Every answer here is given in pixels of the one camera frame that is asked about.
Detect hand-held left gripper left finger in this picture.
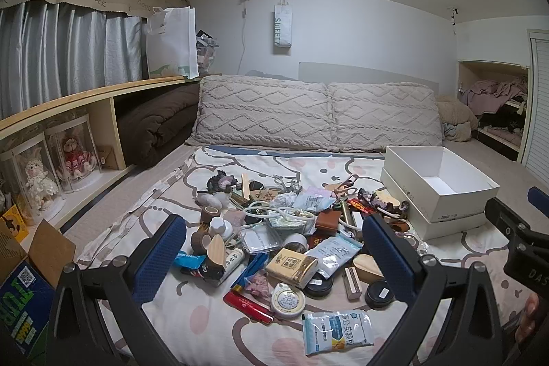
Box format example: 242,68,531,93
46,214,189,366

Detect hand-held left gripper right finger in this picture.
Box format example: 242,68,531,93
362,214,504,366

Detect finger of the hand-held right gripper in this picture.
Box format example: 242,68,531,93
484,197,535,251
528,186,549,217

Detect oval wooden block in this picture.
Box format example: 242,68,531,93
352,253,385,286

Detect small black round tin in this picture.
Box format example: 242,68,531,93
364,280,394,309

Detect small beige striped box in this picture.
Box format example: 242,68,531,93
344,267,363,301

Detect white shoe box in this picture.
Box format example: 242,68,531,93
381,146,501,223

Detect round white yellow tape measure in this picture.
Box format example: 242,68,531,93
271,284,306,319

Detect person's right hand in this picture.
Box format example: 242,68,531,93
515,292,542,345

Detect light blue wrapper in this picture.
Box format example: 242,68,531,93
173,253,209,269

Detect clear crinkled wrapper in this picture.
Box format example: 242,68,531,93
403,233,430,255

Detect brown hair claw clip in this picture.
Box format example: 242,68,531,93
384,218,414,236

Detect brown tape roll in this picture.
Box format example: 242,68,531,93
200,204,224,222
190,226,214,256

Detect beige bed mattress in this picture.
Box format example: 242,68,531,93
62,137,549,366

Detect black lighter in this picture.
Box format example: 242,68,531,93
180,264,226,282

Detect white blue-edged medicine packet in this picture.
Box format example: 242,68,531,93
308,235,363,280

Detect pointed wooden block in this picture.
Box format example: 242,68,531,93
205,235,226,269

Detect white shoe box lid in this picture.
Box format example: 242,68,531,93
381,169,488,241

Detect small white bottle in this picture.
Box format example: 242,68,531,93
209,216,234,240

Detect brown leather wallet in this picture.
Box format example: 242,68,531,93
315,211,349,234

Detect white printed tube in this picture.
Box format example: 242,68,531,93
214,248,246,285

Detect large black round tin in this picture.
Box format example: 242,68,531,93
304,272,334,300

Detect white round puff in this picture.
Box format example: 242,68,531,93
197,192,230,210

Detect rose gold scissors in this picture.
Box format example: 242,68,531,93
328,174,360,199

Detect white louvered door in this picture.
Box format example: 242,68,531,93
521,29,549,195

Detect blue gold tube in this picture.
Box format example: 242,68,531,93
231,252,270,290

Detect light blue mask packet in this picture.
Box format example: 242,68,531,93
294,186,337,212

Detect white tape roll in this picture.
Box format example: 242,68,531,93
281,233,308,254

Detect gold tissue pack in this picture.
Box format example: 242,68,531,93
265,248,319,287

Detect red slim case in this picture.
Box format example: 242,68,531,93
223,290,275,324

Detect clear plastic case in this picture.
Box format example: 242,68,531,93
237,222,282,256

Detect dark flower hair clip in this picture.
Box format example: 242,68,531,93
208,170,238,193

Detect clear bag of pink charms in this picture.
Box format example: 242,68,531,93
244,269,274,300

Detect printed blanket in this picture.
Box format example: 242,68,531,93
75,145,530,366

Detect pile of pink clothes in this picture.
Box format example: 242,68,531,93
461,76,528,114

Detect red dress doll case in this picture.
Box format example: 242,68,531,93
45,113,104,195

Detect brown folded blanket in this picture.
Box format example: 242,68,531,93
117,82,201,169

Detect beige textured pillow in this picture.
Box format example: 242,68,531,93
186,74,337,150
328,82,444,152

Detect blue green cardboard box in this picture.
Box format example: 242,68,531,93
0,218,77,362

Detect white dress doll case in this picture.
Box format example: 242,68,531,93
0,130,65,221

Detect built-in closet shelf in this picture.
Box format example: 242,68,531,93
457,59,533,163

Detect yellow small box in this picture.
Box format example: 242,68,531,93
0,205,31,242

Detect wooden shelf unit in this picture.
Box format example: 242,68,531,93
0,73,224,247

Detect clear storage bin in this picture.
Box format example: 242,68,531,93
196,29,219,75

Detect white tote bag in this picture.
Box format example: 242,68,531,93
146,6,200,80

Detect grey curtain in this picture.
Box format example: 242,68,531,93
0,1,144,120

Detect hanging white paper bag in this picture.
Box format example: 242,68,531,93
273,0,294,55

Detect thin white wall cable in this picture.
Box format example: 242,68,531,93
238,0,277,75

